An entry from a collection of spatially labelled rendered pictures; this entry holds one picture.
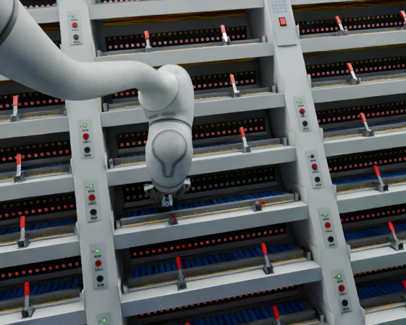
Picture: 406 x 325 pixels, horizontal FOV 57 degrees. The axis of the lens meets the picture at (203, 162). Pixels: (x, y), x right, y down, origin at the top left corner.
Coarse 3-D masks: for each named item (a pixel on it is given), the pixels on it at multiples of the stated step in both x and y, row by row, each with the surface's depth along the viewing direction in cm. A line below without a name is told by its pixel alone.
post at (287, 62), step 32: (288, 0) 133; (256, 32) 144; (288, 64) 127; (288, 96) 124; (288, 128) 125; (320, 160) 121; (320, 192) 118; (320, 224) 116; (320, 288) 116; (352, 288) 113; (352, 320) 111
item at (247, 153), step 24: (240, 120) 137; (264, 120) 138; (120, 144) 131; (144, 144) 132; (192, 144) 134; (216, 144) 132; (240, 144) 125; (264, 144) 127; (288, 144) 126; (120, 168) 115; (144, 168) 114; (192, 168) 116; (216, 168) 118
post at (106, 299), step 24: (72, 0) 123; (72, 48) 119; (72, 120) 114; (96, 120) 115; (72, 144) 113; (96, 144) 113; (96, 168) 112; (96, 240) 107; (96, 312) 103; (120, 312) 104
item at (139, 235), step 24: (216, 192) 131; (288, 192) 132; (120, 216) 117; (216, 216) 115; (240, 216) 114; (264, 216) 115; (288, 216) 117; (120, 240) 109; (144, 240) 110; (168, 240) 111
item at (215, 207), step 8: (248, 200) 121; (264, 200) 120; (272, 200) 121; (280, 200) 121; (288, 200) 120; (192, 208) 118; (200, 208) 117; (208, 208) 118; (216, 208) 118; (224, 208) 119; (232, 208) 119; (240, 208) 118; (136, 216) 116; (144, 216) 115; (152, 216) 115; (160, 216) 116; (168, 216) 116; (176, 216) 116; (192, 216) 115; (128, 224) 114; (136, 224) 113
